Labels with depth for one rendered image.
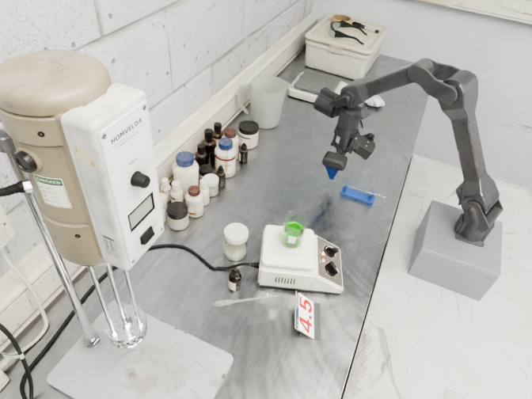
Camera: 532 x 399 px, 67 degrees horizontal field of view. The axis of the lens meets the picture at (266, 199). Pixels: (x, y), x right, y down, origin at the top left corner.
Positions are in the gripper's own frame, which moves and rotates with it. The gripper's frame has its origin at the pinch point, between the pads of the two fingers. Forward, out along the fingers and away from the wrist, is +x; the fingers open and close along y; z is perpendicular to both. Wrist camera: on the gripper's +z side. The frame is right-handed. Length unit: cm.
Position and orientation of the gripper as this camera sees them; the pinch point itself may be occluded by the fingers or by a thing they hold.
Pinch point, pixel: (337, 161)
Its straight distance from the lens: 117.8
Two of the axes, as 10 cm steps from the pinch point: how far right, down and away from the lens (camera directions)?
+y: 3.8, -6.1, 6.9
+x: -0.9, 7.2, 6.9
